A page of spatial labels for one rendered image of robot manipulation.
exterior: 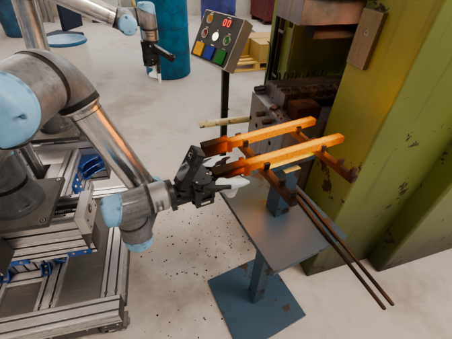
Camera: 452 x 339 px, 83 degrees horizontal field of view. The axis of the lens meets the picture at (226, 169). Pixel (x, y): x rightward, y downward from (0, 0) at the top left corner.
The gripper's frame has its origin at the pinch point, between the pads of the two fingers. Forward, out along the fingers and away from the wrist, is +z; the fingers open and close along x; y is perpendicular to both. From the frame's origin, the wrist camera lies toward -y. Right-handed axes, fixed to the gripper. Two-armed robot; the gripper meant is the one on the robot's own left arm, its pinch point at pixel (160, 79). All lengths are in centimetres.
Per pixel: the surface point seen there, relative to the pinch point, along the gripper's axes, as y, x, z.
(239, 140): -22, 77, -10
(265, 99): -50, 28, 2
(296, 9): -54, 36, -38
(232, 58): -41.0, -6.3, -7.5
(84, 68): 93, -212, 64
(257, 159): -25, 87, -10
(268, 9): -275, -568, 58
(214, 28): -34.5, -25.7, -18.8
